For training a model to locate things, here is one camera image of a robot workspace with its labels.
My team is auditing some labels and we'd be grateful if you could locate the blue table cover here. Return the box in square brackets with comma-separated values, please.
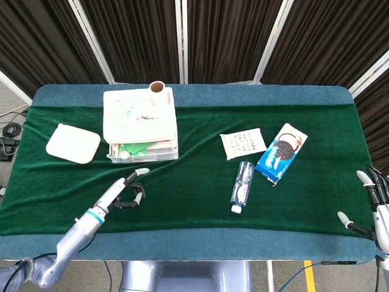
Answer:
[0, 83, 385, 262]

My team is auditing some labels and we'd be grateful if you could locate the blue Oreo cookie box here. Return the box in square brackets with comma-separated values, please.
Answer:
[254, 122, 308, 187]

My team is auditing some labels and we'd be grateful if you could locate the white square plastic lid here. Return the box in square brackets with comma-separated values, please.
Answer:
[46, 123, 102, 165]

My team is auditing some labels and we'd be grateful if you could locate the white patterned tissue pack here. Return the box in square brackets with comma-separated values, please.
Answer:
[219, 127, 267, 161]

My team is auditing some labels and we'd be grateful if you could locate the white table leg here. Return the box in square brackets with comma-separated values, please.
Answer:
[266, 260, 275, 292]

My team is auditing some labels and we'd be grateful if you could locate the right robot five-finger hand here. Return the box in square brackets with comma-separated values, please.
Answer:
[337, 165, 389, 255]

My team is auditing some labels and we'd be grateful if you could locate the white plastic drawer cabinet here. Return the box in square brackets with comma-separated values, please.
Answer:
[102, 86, 179, 145]

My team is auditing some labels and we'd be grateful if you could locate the green velvet cloth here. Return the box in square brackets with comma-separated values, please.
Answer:
[0, 103, 380, 237]

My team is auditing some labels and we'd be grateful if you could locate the coiled black floor cable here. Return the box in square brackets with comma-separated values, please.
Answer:
[2, 122, 24, 138]

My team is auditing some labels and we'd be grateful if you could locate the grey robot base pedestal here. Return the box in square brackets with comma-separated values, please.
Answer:
[120, 260, 253, 292]

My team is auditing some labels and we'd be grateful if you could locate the clear plastic drawer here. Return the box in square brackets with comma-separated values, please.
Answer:
[106, 139, 179, 164]

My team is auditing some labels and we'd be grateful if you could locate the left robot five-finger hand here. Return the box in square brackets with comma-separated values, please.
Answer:
[96, 167, 150, 214]

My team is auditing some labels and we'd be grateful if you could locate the green packet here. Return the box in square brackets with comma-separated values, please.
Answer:
[119, 142, 156, 157]

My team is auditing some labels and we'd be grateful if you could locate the clear plastic water bottle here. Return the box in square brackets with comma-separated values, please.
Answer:
[230, 161, 255, 214]

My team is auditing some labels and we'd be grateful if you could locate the dark folding screen panel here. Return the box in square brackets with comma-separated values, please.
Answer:
[0, 0, 115, 104]
[349, 51, 389, 176]
[260, 0, 389, 89]
[181, 0, 288, 85]
[75, 0, 185, 85]

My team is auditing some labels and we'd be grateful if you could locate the blue cable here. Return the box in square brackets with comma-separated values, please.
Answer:
[103, 260, 115, 292]
[281, 262, 323, 292]

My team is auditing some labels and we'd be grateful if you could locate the paper roll with cardboard core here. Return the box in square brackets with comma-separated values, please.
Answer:
[148, 81, 167, 106]

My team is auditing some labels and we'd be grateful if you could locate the black power adapter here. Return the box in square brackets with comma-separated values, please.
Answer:
[0, 136, 21, 162]

